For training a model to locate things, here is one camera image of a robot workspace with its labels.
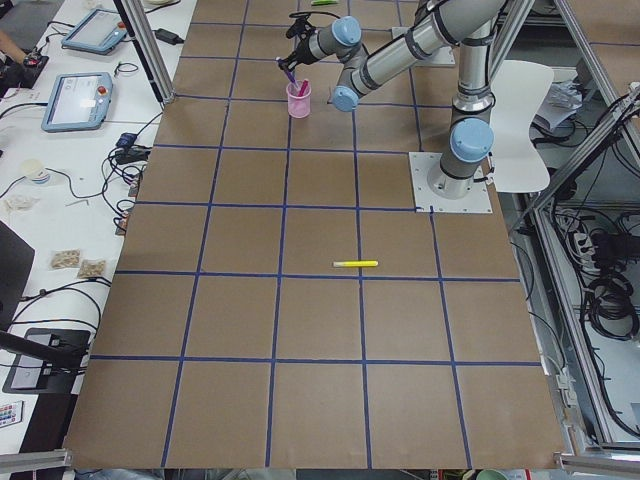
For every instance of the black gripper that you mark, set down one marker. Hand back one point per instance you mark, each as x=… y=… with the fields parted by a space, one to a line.
x=300 y=53

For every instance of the purple marker pen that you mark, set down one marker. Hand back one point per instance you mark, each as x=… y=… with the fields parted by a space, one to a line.
x=291 y=78

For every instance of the pink marker pen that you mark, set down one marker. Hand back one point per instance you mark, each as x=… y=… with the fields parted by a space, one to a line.
x=303 y=88

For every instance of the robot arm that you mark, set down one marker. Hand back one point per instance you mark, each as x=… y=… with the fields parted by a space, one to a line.
x=467 y=26

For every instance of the pink mesh cup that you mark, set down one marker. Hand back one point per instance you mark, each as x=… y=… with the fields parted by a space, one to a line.
x=298 y=107

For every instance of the green marker pen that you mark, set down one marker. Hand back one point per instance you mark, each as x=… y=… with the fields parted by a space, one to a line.
x=315 y=3

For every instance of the black power adapter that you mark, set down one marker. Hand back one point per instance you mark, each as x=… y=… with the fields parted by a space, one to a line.
x=126 y=140

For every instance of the yellow marker pen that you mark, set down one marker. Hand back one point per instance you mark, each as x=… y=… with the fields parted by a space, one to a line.
x=355 y=264

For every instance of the aluminium frame post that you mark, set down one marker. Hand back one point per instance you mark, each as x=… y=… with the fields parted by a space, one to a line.
x=143 y=38

